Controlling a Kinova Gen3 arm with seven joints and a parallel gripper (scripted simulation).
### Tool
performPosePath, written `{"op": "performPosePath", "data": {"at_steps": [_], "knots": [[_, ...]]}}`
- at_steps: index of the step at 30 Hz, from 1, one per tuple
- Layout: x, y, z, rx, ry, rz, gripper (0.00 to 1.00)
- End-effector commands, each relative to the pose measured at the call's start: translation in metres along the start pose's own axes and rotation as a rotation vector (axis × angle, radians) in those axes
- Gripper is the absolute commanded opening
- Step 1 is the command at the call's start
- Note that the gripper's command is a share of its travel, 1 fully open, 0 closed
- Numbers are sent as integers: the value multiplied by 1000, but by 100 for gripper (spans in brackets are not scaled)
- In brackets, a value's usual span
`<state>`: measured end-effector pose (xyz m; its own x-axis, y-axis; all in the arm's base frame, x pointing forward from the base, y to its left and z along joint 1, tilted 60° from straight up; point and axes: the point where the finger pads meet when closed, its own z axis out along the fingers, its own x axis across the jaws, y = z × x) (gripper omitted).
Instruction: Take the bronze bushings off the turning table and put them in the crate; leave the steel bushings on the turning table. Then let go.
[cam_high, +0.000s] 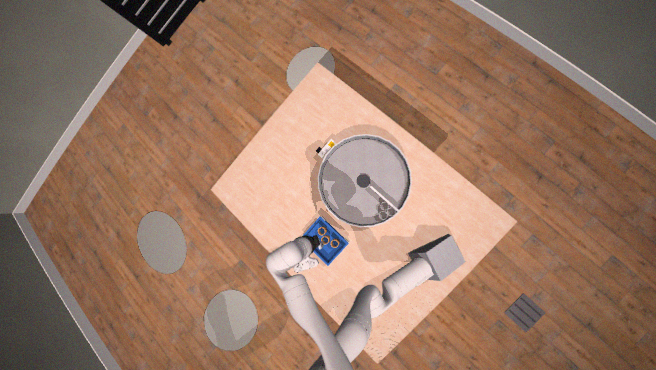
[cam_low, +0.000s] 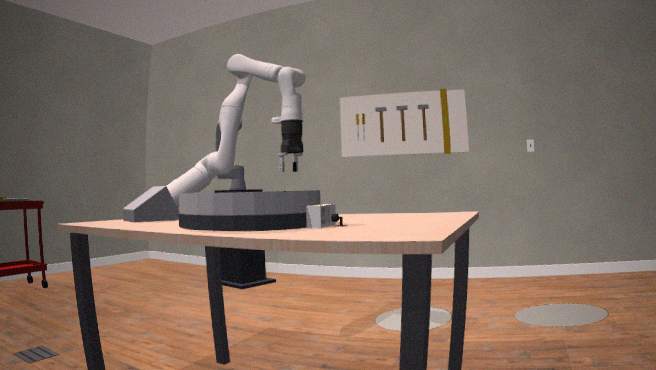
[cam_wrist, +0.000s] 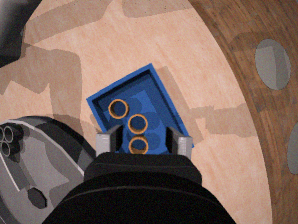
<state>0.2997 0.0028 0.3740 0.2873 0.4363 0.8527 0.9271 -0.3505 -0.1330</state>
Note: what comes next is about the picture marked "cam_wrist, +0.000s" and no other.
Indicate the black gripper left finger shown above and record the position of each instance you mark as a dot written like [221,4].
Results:
[110,141]

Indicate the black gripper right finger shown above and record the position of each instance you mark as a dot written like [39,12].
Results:
[177,143]

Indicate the grey metal ring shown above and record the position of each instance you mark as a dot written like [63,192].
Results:
[12,148]
[2,138]
[15,133]

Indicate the blue tray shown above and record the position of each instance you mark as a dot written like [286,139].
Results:
[145,93]

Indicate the bronze ring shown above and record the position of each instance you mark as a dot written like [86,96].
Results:
[136,131]
[112,112]
[136,151]

